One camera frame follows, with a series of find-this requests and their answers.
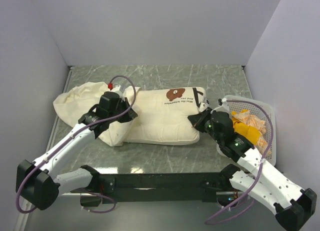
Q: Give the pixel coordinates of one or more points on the cream pillow with bear print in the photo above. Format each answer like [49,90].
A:
[162,116]

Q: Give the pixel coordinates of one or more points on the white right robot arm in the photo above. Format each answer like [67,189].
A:
[254,176]

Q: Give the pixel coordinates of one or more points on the orange patterned cloth in basket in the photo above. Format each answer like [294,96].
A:
[254,121]

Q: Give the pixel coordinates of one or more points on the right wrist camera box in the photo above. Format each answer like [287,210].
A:
[223,105]

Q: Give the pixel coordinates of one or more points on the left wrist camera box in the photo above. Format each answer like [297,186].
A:
[119,89]

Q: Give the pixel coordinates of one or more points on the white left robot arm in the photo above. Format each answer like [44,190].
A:
[39,181]

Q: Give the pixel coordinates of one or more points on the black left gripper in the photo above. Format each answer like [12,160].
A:
[130,115]

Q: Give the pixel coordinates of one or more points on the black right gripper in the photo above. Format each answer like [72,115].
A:
[197,120]

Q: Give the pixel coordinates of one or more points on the yellow cloth in basket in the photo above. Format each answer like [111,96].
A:
[251,133]

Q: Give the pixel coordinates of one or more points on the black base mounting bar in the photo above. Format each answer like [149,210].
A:
[157,187]

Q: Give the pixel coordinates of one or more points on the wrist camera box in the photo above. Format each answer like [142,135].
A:
[223,105]
[119,89]

